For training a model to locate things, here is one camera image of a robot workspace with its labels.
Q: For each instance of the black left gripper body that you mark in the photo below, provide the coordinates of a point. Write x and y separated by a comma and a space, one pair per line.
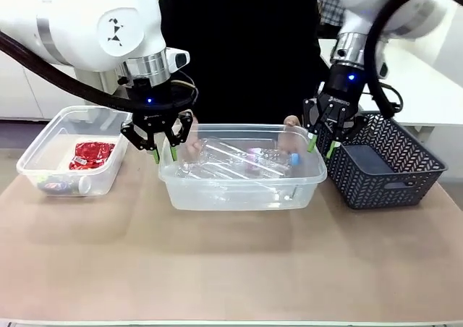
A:
155, 110

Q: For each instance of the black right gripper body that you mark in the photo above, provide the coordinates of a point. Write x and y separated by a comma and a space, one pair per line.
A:
341, 92

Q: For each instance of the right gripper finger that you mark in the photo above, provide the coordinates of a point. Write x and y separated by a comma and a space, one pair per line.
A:
340, 131
312, 124

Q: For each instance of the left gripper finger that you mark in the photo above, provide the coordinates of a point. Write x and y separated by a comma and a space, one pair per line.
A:
139, 139
182, 128

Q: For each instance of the large clear plastic container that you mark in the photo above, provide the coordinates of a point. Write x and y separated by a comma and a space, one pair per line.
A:
238, 193

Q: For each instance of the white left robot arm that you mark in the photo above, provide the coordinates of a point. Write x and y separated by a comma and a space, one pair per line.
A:
90, 23

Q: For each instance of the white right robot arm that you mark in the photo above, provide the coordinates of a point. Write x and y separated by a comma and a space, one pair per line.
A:
416, 12

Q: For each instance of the dark grey plastic basket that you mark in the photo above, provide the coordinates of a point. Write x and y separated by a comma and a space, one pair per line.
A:
383, 189

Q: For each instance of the person's right hand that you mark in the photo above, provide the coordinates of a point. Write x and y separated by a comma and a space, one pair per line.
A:
191, 142

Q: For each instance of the person's left hand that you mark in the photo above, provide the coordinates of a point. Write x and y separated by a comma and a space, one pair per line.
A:
292, 120

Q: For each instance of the clear bottle with blue cap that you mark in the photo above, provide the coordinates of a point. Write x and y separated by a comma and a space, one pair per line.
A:
278, 160

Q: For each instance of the red foil packet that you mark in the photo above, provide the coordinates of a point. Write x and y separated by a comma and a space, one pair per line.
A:
92, 155

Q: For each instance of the small white plastic bottle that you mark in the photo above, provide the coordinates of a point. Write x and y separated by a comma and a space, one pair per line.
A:
85, 184

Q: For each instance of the white desk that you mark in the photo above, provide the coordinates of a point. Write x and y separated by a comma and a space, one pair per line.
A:
427, 88

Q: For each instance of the person in plaid shirt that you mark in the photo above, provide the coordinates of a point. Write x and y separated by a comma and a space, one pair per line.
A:
329, 5

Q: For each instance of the person in black top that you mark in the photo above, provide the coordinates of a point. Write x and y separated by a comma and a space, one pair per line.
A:
238, 52

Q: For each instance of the small clear plastic container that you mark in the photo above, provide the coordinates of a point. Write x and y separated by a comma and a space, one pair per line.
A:
43, 142

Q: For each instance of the white cabinet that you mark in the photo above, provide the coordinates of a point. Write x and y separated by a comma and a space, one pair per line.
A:
21, 95

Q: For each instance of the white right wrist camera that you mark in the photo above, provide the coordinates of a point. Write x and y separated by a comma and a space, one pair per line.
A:
382, 70

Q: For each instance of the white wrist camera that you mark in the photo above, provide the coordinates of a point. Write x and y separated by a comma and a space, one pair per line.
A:
179, 59
382, 70

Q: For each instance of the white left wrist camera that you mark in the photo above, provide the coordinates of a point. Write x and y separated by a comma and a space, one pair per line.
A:
179, 59

